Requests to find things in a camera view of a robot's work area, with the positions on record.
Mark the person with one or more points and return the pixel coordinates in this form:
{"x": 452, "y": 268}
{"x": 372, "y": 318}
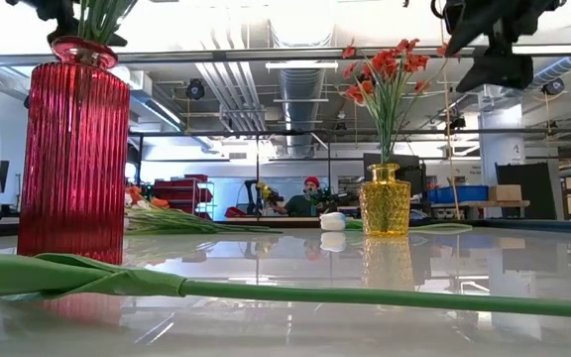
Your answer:
{"x": 303, "y": 203}

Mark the red ribbed glass vase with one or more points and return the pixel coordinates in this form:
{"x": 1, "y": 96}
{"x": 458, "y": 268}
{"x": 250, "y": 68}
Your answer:
{"x": 72, "y": 149}

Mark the grey overhead frame beam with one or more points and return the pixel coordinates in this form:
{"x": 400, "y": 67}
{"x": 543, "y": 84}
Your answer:
{"x": 216, "y": 54}

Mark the wooden workbench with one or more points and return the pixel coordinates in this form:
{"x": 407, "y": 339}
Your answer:
{"x": 479, "y": 203}

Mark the white and blue artificial tulip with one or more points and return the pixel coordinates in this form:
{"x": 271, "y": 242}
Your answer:
{"x": 315, "y": 295}

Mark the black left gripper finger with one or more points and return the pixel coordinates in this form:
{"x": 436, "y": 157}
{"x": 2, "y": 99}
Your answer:
{"x": 62, "y": 15}

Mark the yellow glass vase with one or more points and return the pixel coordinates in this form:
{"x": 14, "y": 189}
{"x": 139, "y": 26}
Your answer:
{"x": 384, "y": 203}

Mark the black ceiling spotlight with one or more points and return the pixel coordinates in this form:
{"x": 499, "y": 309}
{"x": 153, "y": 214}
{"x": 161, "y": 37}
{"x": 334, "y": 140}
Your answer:
{"x": 195, "y": 89}
{"x": 553, "y": 86}

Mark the red storage cabinet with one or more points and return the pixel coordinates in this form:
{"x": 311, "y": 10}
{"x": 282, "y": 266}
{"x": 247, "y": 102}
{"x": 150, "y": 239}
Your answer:
{"x": 181, "y": 193}

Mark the black panel board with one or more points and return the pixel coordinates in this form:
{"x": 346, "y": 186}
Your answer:
{"x": 528, "y": 191}

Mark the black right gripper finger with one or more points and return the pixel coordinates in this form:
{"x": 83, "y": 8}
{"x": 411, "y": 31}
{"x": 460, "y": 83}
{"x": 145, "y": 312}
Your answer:
{"x": 469, "y": 32}
{"x": 508, "y": 74}

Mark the blue plastic bin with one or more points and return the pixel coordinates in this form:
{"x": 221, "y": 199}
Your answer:
{"x": 459, "y": 194}

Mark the cardboard box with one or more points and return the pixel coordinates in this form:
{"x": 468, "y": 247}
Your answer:
{"x": 505, "y": 192}

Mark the orange artificial flower bunch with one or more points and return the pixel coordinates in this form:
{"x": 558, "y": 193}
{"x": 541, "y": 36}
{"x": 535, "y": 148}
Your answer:
{"x": 384, "y": 64}
{"x": 191, "y": 225}

